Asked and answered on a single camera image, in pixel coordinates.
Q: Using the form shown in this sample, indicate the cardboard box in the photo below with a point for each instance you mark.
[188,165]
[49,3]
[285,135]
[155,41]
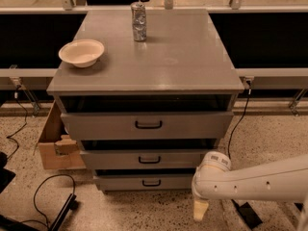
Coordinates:
[56,149]

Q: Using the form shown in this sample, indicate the white bowl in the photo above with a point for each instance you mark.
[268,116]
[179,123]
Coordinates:
[82,53]

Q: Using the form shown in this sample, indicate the grey bottom drawer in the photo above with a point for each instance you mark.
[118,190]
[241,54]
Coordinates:
[143,182]

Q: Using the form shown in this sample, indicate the silver drink can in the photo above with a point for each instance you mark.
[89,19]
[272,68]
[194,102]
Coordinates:
[138,21]

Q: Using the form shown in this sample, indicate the black power adapter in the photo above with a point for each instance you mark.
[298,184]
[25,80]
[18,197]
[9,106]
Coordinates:
[247,214]

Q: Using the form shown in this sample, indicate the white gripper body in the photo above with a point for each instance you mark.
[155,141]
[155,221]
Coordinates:
[196,192]

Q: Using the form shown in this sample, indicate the grey top drawer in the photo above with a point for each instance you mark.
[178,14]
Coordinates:
[146,126]

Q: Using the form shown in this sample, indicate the grey middle drawer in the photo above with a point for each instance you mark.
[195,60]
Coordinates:
[143,159]

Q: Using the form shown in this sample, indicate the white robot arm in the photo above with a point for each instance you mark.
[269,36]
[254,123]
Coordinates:
[285,180]

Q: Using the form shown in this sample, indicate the grey drawer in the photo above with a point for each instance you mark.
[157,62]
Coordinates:
[143,182]
[146,126]
[143,159]

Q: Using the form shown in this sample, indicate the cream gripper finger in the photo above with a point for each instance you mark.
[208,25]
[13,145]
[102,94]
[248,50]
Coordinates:
[200,208]

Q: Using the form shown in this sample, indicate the grey drawer cabinet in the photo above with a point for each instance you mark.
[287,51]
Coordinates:
[181,67]

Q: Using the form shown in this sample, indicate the black stand leg left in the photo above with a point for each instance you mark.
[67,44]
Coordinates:
[71,204]

